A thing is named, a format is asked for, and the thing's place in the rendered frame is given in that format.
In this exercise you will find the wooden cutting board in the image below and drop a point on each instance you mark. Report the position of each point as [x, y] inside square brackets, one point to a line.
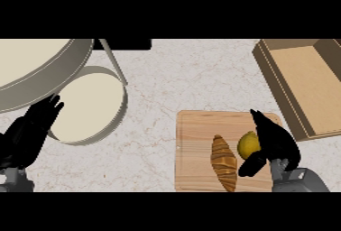
[196, 150]

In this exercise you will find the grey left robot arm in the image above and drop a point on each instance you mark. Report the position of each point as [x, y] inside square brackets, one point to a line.
[14, 180]

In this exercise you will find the brown croissant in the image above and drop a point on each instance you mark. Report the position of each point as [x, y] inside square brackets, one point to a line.
[222, 164]

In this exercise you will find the cardboard box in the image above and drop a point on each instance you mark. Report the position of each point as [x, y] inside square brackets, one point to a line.
[305, 87]

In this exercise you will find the large grey pot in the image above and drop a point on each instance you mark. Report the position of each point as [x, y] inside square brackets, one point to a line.
[31, 69]

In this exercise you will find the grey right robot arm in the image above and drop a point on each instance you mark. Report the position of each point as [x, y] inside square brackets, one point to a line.
[295, 179]

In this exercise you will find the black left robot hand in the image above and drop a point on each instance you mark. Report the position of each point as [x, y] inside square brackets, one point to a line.
[31, 132]

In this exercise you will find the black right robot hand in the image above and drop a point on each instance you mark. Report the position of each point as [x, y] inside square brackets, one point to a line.
[274, 141]

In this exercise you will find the yellow lemon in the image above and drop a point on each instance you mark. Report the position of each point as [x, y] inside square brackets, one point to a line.
[248, 145]

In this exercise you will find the small grey pan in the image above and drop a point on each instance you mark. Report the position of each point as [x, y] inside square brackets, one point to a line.
[88, 105]

